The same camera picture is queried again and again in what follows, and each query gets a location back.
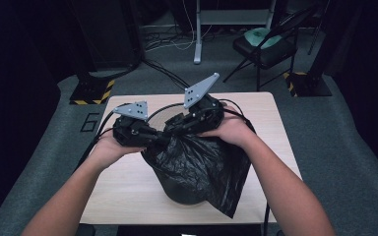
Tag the person's right hand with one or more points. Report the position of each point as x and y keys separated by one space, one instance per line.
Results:
x=233 y=129

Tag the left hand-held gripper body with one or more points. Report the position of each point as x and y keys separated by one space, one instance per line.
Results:
x=129 y=129

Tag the black folding chair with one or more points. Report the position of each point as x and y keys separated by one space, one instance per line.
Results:
x=262 y=55

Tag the green seat cushion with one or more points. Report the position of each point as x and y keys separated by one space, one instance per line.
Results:
x=262 y=37

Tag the person's left hand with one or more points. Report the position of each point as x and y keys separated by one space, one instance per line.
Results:
x=111 y=152

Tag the black plastic garbage bag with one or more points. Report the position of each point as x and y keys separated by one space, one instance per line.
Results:
x=197 y=167

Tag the striped stand base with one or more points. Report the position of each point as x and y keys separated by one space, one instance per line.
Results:
x=308 y=85
x=92 y=93

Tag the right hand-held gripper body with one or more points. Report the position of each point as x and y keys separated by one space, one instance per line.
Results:
x=208 y=113

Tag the black equipment cabinet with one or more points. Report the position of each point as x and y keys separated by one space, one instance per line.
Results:
x=108 y=32

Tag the white desk frame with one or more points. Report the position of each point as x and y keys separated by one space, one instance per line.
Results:
x=198 y=32

